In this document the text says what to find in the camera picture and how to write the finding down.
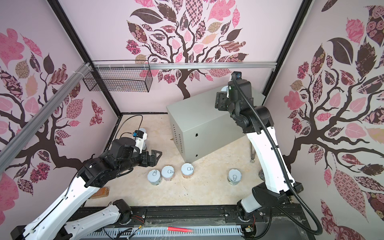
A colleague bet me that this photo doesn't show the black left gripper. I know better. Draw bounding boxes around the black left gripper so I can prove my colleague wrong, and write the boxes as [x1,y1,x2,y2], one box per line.
[117,149,162,174]

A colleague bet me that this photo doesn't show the yellow label can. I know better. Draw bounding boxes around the yellow label can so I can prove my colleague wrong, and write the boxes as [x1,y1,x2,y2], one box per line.
[221,86,229,93]

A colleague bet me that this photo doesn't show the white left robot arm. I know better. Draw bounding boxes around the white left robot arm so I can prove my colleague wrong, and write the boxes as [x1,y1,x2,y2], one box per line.
[11,137,162,240]

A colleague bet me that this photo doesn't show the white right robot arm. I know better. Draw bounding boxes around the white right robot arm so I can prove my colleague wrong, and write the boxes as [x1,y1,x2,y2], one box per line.
[215,80,302,221]

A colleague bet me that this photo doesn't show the pink orange label can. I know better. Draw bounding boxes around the pink orange label can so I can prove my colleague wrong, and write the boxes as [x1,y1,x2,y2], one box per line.
[161,166,175,181]

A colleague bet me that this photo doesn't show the light blue label can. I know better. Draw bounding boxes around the light blue label can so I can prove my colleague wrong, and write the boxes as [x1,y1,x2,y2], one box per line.
[147,170,162,186]

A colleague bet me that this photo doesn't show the orange red label can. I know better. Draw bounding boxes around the orange red label can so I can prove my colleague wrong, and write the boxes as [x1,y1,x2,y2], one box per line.
[181,163,194,179]

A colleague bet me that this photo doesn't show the grey metal cabinet box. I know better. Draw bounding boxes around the grey metal cabinet box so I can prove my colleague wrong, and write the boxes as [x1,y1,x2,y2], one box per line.
[166,85,266,164]

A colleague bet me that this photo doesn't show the metal tongs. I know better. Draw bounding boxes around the metal tongs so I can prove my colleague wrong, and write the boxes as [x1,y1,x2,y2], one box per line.
[250,143,256,163]

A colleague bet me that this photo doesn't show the orange plastic package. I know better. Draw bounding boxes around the orange plastic package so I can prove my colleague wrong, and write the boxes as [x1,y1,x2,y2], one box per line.
[90,187,110,199]

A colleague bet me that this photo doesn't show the red pen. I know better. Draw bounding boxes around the red pen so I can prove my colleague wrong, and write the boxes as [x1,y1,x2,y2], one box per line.
[167,227,194,233]

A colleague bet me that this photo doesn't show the grey blue label can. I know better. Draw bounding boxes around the grey blue label can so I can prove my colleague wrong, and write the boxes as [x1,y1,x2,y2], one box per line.
[227,169,242,186]

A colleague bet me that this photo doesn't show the dark grey label can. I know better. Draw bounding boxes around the dark grey label can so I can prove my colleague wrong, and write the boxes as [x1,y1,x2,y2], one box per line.
[259,170,265,181]

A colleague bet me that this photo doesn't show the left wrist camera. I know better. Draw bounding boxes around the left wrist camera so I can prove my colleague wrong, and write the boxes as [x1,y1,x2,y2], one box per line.
[133,130,148,153]

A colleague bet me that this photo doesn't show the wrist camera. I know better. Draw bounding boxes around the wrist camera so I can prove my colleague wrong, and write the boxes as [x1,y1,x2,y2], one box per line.
[133,130,148,153]
[232,71,242,80]

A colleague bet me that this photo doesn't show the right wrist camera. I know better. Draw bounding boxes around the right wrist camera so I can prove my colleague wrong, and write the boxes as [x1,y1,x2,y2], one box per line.
[232,71,242,80]

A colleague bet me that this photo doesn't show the aluminium rail back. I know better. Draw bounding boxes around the aluminium rail back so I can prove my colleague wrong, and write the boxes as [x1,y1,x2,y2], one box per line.
[94,62,277,70]

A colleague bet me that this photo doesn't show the aluminium rail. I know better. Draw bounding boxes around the aluminium rail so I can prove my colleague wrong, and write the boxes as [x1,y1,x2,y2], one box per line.
[94,62,277,70]
[1,63,91,173]

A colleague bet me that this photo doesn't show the white slotted cable duct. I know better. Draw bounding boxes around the white slotted cable duct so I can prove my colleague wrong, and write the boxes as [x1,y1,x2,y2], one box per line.
[81,226,243,240]

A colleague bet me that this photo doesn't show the black wire basket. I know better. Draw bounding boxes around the black wire basket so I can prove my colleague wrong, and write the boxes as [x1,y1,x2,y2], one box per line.
[83,61,154,93]

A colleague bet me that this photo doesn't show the aluminium rail left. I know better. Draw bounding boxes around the aluminium rail left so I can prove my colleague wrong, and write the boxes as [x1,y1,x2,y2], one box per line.
[1,63,91,173]

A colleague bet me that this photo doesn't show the black corrugated cable hose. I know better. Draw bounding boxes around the black corrugated cable hose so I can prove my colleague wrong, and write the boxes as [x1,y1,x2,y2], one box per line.
[230,73,324,236]

